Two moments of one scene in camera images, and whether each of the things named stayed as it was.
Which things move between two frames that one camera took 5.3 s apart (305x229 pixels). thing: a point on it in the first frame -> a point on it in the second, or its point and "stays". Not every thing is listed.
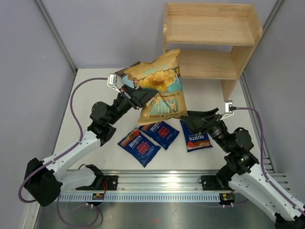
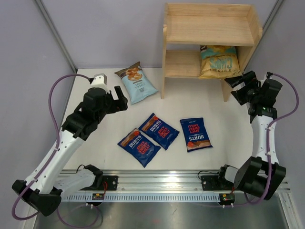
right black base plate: [210, 182] stays
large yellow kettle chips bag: [161, 75] -> [218, 62]
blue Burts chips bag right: [194, 141] stays
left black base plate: [112, 182] stays
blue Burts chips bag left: [139, 147] stays
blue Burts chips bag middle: [162, 134] stays
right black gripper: [201, 121] -> [250, 81]
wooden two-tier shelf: [215, 40] stays
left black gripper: [144, 96] -> [117, 105]
